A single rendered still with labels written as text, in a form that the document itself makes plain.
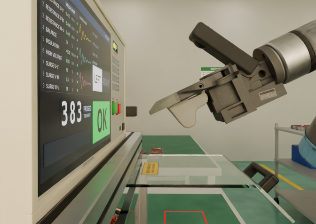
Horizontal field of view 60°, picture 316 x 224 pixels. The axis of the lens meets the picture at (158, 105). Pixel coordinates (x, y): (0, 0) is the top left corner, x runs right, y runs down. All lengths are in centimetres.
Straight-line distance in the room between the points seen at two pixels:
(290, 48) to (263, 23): 568
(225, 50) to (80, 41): 24
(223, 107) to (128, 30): 540
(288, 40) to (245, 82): 9
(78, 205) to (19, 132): 7
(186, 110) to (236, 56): 11
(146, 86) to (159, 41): 95
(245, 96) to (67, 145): 28
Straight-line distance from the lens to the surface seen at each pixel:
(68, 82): 25
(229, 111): 44
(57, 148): 22
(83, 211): 21
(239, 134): 583
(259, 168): 59
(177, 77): 560
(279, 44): 47
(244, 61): 45
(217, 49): 44
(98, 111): 36
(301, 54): 47
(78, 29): 28
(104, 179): 29
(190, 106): 42
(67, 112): 24
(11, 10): 19
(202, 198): 134
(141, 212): 73
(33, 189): 19
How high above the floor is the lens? 119
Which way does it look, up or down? 1 degrees down
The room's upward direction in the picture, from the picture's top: straight up
